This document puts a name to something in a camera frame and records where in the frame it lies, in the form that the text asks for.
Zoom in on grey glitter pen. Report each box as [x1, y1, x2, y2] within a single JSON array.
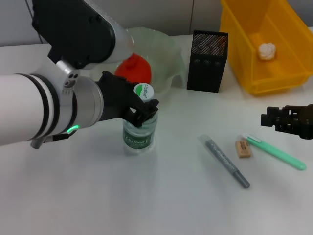
[[197, 134, 251, 189]]

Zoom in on green glass fruit bowl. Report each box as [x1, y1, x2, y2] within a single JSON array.
[[117, 26, 185, 97]]

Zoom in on tan rectangular eraser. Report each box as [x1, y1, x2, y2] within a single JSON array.
[[234, 140, 252, 159]]

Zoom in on mint green retractable pen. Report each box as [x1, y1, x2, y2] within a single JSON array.
[[242, 132, 307, 171]]

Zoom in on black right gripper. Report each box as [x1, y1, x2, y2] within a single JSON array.
[[260, 104, 313, 140]]

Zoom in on clear water bottle green label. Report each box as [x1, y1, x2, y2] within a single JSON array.
[[122, 82, 159, 156]]

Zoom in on yellow plastic storage bin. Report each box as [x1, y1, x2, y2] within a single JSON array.
[[219, 0, 313, 96]]

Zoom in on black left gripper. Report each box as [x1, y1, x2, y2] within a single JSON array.
[[94, 70, 160, 128]]

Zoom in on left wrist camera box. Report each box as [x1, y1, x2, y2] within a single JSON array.
[[31, 0, 135, 71]]

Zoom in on red tomato-shaped object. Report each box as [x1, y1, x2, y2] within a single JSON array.
[[114, 54, 152, 86]]

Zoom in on black mesh pen holder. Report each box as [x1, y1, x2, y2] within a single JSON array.
[[187, 30, 229, 93]]

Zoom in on white paper ball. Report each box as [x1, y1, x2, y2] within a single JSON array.
[[258, 43, 277, 61]]

